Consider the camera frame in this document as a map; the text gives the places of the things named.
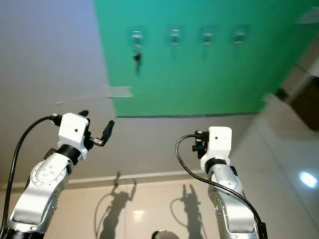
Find grey robot right leg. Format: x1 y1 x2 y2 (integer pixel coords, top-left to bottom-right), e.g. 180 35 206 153
152 230 180 239

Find dark brown furniture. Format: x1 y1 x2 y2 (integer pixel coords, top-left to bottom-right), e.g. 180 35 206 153
274 47 319 131

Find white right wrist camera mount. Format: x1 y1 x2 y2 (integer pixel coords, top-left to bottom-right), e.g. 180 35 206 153
207 126 232 162

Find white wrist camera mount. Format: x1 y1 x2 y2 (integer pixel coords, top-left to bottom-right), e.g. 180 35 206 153
207 126 232 162
58 113 91 160

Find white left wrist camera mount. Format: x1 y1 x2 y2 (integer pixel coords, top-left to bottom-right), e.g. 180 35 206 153
58 113 91 160

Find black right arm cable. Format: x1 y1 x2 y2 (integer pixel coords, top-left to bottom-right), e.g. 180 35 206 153
175 133 263 226

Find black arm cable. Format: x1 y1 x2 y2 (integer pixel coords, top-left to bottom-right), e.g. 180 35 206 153
2 115 61 235
175 133 263 226

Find green wall board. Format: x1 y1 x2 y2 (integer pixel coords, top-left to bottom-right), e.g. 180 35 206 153
94 0 319 118

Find black key on ring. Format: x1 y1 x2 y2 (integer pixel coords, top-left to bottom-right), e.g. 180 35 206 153
133 46 141 74

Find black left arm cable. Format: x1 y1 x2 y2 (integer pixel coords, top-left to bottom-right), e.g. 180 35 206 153
2 115 61 235

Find clear adhesive wall hook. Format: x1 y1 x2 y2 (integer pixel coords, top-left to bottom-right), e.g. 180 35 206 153
167 28 183 47
232 26 249 45
200 27 216 46
130 29 145 48

